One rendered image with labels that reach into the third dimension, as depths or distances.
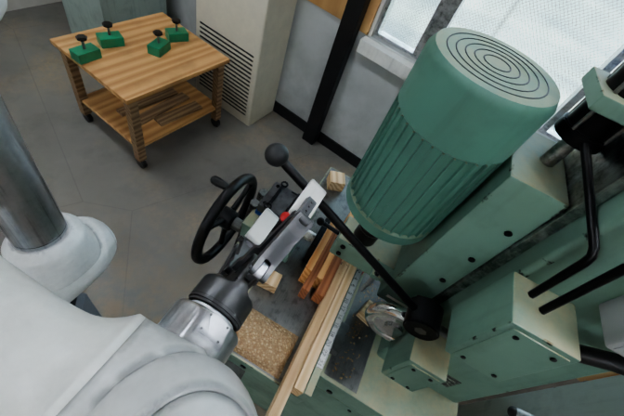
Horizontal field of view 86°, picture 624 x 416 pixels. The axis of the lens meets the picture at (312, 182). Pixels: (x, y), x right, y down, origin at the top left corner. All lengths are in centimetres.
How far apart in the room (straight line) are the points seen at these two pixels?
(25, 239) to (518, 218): 87
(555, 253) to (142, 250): 169
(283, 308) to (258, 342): 10
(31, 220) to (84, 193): 128
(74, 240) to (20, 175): 21
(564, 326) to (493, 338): 9
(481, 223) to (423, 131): 17
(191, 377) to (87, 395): 6
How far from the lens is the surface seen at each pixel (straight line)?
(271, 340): 74
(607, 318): 57
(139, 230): 192
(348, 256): 76
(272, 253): 41
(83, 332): 26
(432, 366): 68
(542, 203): 51
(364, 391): 92
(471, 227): 55
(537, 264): 54
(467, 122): 42
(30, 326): 26
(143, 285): 179
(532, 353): 55
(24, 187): 79
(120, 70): 195
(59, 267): 92
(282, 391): 72
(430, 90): 43
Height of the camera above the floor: 164
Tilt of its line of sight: 48 degrees down
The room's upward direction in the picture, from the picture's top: 23 degrees clockwise
